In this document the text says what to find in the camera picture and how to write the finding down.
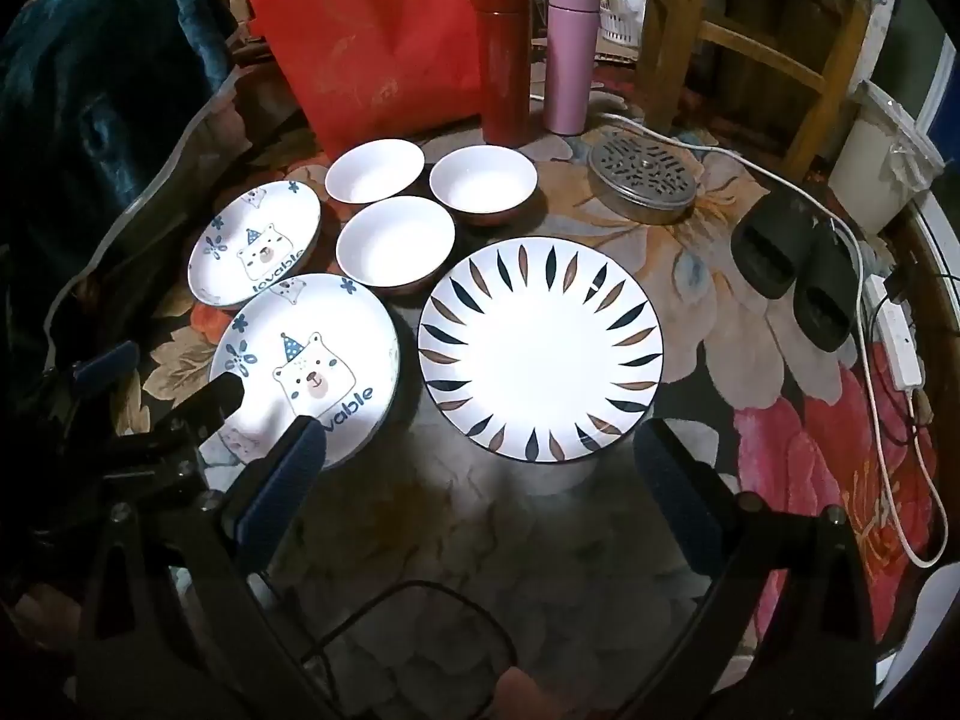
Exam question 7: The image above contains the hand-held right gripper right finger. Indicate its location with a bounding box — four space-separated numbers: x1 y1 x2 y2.
615 420 878 720

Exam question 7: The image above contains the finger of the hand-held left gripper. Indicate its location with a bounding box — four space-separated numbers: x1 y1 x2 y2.
112 373 252 458
46 340 142 400

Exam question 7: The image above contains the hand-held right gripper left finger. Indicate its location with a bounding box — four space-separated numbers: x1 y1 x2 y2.
75 414 353 720

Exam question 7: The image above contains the white bear print plate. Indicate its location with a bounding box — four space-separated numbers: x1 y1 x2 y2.
187 181 323 310
208 274 402 473

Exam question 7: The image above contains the white leaf pattern plate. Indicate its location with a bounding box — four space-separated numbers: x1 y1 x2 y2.
417 237 664 460

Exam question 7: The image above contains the white bowl with brown outside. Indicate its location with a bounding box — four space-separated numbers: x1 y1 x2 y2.
324 138 427 205
335 196 457 297
429 147 539 230

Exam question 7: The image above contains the floral tablecloth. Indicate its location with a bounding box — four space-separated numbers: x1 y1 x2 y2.
45 90 960 720

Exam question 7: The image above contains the white power strip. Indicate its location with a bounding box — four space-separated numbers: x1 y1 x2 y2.
862 274 925 391

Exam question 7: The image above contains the dark blue velvet cloth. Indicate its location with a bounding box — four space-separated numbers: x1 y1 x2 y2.
0 0 241 361

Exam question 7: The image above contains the black power adapter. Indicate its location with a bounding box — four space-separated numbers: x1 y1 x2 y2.
881 255 920 308

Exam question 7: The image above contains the white plastic bucket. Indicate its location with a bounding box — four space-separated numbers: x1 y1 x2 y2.
829 79 946 237

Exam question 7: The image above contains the red bag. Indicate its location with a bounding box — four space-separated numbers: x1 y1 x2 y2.
244 0 485 166

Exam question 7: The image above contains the red thermos bottle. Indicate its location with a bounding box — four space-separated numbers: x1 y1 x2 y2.
471 0 535 147

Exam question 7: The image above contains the pink thermos bottle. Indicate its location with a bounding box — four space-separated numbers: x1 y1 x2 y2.
544 0 602 137

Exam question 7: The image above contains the wooden chair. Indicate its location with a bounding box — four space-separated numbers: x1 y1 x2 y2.
637 0 901 158

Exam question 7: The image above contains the white plastic basket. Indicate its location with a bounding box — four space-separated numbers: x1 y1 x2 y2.
596 11 646 46

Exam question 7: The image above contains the black cable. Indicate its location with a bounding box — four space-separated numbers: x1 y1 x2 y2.
300 577 518 720

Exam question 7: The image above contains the white power cable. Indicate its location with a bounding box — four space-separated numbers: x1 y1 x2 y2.
596 112 952 569

